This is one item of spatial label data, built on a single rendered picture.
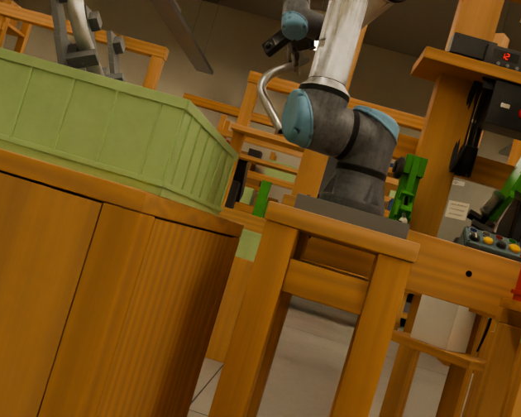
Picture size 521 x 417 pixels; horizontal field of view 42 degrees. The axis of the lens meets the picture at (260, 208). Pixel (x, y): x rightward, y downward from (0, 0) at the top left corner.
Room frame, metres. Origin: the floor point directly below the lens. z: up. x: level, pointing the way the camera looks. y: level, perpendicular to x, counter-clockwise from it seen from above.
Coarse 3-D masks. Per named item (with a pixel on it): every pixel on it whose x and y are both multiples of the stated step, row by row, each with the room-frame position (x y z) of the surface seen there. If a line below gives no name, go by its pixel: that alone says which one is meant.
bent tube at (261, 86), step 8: (288, 64) 2.20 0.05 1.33; (272, 72) 2.19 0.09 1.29; (280, 72) 2.20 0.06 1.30; (288, 72) 2.21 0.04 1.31; (264, 80) 2.18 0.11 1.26; (256, 88) 2.18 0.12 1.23; (264, 88) 2.17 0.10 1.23; (264, 96) 2.15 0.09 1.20; (264, 104) 2.14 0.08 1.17; (272, 104) 2.14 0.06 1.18; (272, 112) 2.12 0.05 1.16; (272, 120) 2.11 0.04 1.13; (280, 120) 2.11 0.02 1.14; (280, 128) 2.09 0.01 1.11
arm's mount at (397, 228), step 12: (300, 204) 1.44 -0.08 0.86; (312, 204) 1.44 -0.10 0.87; (324, 204) 1.44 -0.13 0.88; (336, 204) 1.43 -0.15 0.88; (336, 216) 1.43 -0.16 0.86; (348, 216) 1.43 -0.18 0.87; (360, 216) 1.42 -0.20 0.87; (372, 216) 1.42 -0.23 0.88; (372, 228) 1.42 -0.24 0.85; (384, 228) 1.42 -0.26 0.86; (396, 228) 1.41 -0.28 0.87; (408, 228) 1.41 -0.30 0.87
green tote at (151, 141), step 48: (0, 48) 1.19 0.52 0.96; (0, 96) 1.19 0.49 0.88; (48, 96) 1.18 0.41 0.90; (96, 96) 1.17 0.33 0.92; (144, 96) 1.16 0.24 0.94; (0, 144) 1.19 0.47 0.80; (48, 144) 1.18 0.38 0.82; (96, 144) 1.17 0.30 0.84; (144, 144) 1.16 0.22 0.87; (192, 144) 1.27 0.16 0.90; (192, 192) 1.37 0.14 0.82
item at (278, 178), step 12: (228, 132) 9.03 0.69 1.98; (276, 132) 9.09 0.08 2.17; (264, 144) 8.98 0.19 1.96; (300, 156) 8.93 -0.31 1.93; (252, 168) 9.27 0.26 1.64; (276, 180) 8.95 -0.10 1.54; (288, 180) 9.03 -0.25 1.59; (396, 180) 8.80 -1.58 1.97; (252, 192) 9.07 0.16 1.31; (240, 204) 8.99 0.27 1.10; (384, 216) 8.81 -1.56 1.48; (360, 276) 8.81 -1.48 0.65; (312, 300) 8.86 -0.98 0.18; (396, 324) 8.76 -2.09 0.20
